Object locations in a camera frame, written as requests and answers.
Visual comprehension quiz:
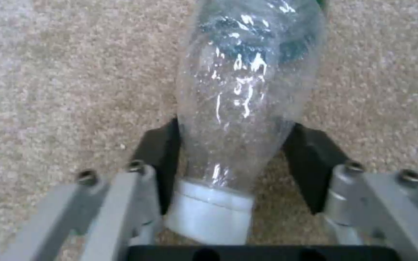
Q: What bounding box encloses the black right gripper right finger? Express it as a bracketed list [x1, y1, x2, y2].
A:
[283, 122, 418, 261]

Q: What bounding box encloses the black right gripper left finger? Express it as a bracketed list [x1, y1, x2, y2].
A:
[0, 117, 181, 261]

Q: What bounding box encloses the clear plastic bottle white cap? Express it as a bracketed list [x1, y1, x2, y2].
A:
[164, 0, 327, 243]

